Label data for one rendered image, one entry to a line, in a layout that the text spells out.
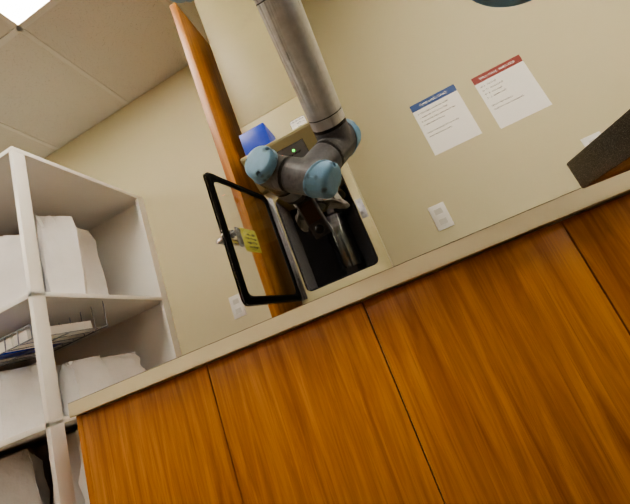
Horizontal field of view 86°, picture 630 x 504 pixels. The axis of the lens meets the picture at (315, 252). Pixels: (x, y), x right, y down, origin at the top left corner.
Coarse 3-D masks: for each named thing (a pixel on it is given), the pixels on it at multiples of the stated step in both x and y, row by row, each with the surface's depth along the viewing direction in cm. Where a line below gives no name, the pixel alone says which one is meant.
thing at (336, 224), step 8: (328, 216) 120; (336, 216) 119; (344, 216) 121; (336, 224) 119; (344, 224) 120; (336, 232) 118; (344, 232) 118; (352, 232) 121; (336, 240) 118; (344, 240) 117; (352, 240) 118; (336, 248) 118; (344, 248) 117; (352, 248) 117; (336, 256) 119; (344, 256) 116; (352, 256) 116; (360, 256) 117; (344, 264) 116; (352, 264) 115
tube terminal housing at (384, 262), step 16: (272, 112) 128; (288, 112) 126; (304, 112) 124; (272, 128) 127; (288, 128) 125; (352, 176) 114; (352, 192) 113; (288, 208) 132; (368, 224) 110; (288, 240) 118; (384, 256) 107; (368, 272) 107; (320, 288) 111; (336, 288) 110
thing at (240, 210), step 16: (208, 192) 92; (224, 192) 98; (240, 192) 106; (224, 208) 94; (240, 208) 102; (256, 208) 111; (240, 224) 98; (256, 224) 106; (224, 240) 88; (256, 240) 102; (272, 240) 111; (240, 256) 91; (256, 256) 98; (272, 256) 106; (256, 272) 94; (272, 272) 102; (288, 272) 110; (256, 288) 91; (272, 288) 98; (288, 288) 106
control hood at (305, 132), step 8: (296, 128) 110; (304, 128) 110; (288, 136) 111; (296, 136) 111; (304, 136) 111; (312, 136) 111; (272, 144) 112; (280, 144) 112; (288, 144) 113; (312, 144) 113; (240, 160) 115; (256, 184) 119; (264, 192) 122
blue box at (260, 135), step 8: (256, 128) 116; (264, 128) 115; (240, 136) 117; (248, 136) 116; (256, 136) 115; (264, 136) 114; (272, 136) 121; (248, 144) 116; (256, 144) 115; (264, 144) 114; (248, 152) 115
